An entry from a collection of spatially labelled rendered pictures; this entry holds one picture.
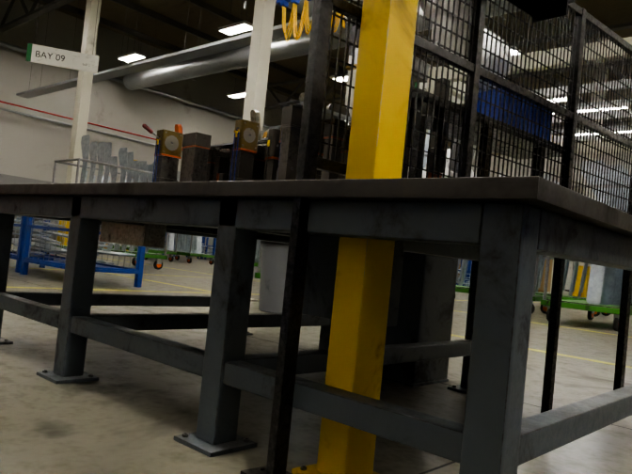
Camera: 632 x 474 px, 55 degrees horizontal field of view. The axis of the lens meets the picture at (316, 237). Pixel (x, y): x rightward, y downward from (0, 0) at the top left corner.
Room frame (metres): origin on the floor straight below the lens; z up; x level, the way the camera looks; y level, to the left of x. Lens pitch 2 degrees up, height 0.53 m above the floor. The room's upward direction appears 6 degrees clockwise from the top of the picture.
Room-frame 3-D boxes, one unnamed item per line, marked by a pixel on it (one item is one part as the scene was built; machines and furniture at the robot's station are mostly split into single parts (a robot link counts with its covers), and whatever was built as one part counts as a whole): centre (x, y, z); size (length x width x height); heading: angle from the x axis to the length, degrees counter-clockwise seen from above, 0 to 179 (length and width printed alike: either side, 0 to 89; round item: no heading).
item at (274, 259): (5.52, 0.25, 0.36); 0.50 x 0.50 x 0.73
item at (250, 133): (2.45, 0.33, 0.87); 0.12 x 0.07 x 0.35; 131
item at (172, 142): (2.94, 0.77, 0.88); 0.14 x 0.09 x 0.36; 131
